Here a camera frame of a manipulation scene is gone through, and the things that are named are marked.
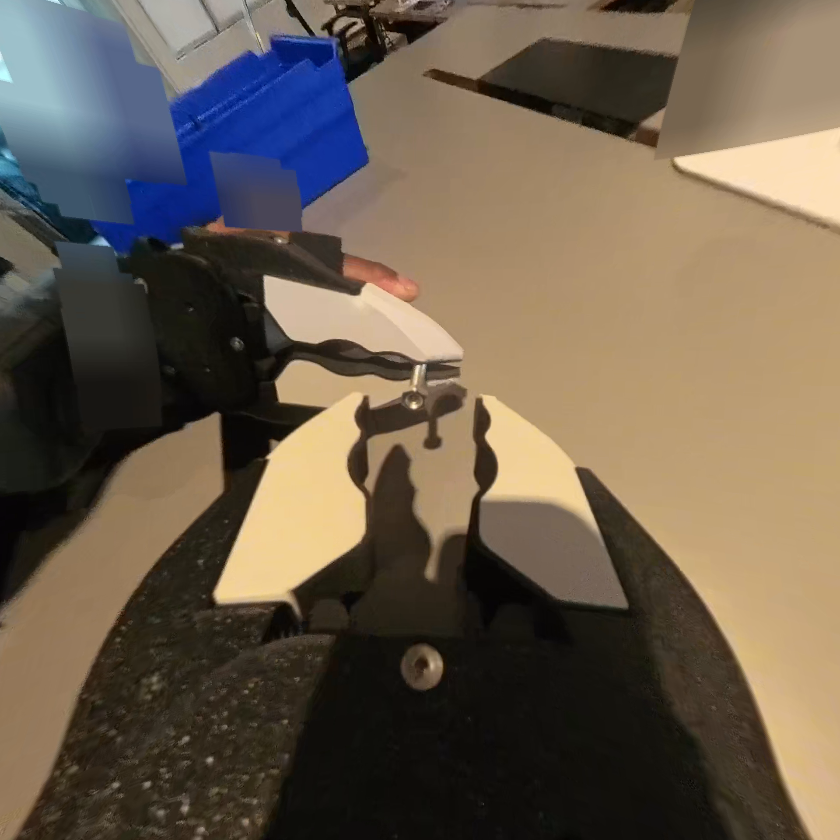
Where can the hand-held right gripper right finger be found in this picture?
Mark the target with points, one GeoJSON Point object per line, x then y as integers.
{"type": "Point", "coordinates": [531, 472]}

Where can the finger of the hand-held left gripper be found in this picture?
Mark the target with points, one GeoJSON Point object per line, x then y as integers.
{"type": "Point", "coordinates": [341, 315]}
{"type": "Point", "coordinates": [443, 392]}

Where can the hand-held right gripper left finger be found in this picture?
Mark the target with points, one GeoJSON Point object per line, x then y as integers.
{"type": "Point", "coordinates": [295, 512]}

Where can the silver bolt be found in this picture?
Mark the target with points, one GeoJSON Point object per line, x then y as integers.
{"type": "Point", "coordinates": [418, 377]}

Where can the person's left forearm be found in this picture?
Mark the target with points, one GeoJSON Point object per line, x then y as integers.
{"type": "Point", "coordinates": [33, 394]}

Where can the person's left hand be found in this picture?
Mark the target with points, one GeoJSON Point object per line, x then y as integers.
{"type": "Point", "coordinates": [387, 282]}

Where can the blue plastic bin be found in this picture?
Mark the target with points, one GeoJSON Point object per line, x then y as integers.
{"type": "Point", "coordinates": [275, 131]}

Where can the black desk mat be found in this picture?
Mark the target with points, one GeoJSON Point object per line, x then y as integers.
{"type": "Point", "coordinates": [577, 79]}

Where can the white sign stand base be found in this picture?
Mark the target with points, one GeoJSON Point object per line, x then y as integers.
{"type": "Point", "coordinates": [774, 177]}

